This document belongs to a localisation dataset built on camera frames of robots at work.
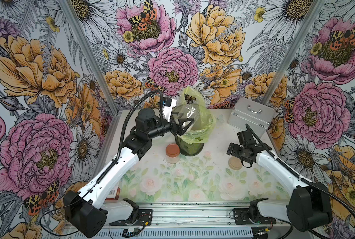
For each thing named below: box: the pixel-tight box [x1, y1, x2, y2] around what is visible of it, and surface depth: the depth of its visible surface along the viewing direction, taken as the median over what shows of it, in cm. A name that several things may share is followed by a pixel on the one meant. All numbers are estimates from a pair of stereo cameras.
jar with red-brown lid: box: [165, 143, 180, 164], surface depth 89 cm
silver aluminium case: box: [227, 97, 277, 138], surface depth 104 cm
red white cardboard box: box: [103, 186, 121, 204], surface depth 80 cm
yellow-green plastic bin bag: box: [172, 85, 217, 144], surface depth 80 cm
